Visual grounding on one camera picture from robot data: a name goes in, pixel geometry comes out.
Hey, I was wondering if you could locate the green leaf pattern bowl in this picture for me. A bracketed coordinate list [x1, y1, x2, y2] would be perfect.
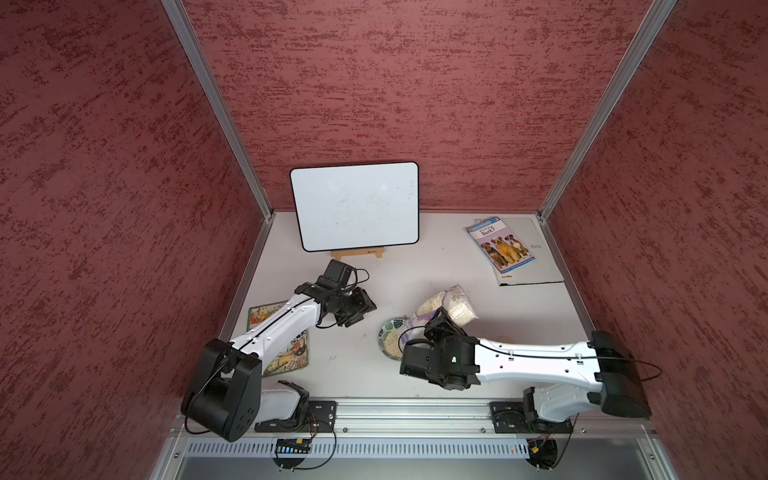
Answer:
[377, 316, 428, 361]

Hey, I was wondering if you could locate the clear oats bag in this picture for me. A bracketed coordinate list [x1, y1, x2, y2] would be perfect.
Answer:
[415, 284, 479, 327]

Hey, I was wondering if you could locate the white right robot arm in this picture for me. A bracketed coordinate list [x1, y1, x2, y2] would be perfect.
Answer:
[398, 307, 652, 424]

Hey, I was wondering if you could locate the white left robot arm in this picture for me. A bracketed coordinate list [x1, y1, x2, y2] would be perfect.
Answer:
[180, 283, 377, 442]

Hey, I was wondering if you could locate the small wooden easel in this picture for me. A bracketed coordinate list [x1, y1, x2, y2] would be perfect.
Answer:
[330, 247, 385, 261]

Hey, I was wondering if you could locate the colourful picture book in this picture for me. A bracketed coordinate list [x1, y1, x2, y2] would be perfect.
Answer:
[247, 302, 309, 377]

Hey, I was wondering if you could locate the white dry-erase board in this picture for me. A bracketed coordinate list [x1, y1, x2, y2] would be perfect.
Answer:
[290, 162, 420, 252]

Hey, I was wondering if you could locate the dog picture book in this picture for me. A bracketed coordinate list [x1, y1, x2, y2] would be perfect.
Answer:
[465, 217, 535, 275]

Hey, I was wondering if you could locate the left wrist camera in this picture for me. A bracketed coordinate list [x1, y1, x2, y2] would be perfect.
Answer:
[316, 258, 357, 291]

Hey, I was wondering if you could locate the left black cable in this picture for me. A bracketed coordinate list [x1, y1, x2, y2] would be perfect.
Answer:
[182, 268, 371, 436]

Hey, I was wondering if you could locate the black cable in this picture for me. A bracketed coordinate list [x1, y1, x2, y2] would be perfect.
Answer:
[182, 268, 371, 436]
[397, 323, 664, 383]

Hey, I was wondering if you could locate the right black cable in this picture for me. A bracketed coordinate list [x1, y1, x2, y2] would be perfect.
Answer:
[397, 323, 664, 383]

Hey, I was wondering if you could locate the aluminium front rail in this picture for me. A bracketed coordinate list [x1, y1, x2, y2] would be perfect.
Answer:
[152, 398, 677, 479]

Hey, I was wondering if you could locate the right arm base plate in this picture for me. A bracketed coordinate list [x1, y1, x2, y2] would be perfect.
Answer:
[489, 401, 573, 435]

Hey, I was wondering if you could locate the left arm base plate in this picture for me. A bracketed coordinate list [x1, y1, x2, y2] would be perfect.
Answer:
[254, 400, 338, 434]

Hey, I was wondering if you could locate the left corner aluminium post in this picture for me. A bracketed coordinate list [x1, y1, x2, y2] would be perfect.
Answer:
[161, 0, 274, 222]

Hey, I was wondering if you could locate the corner aluminium post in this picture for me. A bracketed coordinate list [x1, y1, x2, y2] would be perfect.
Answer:
[538, 0, 677, 224]
[161, 0, 274, 222]

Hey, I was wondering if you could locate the right corner aluminium post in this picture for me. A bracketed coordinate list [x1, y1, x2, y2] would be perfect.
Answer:
[538, 0, 677, 224]

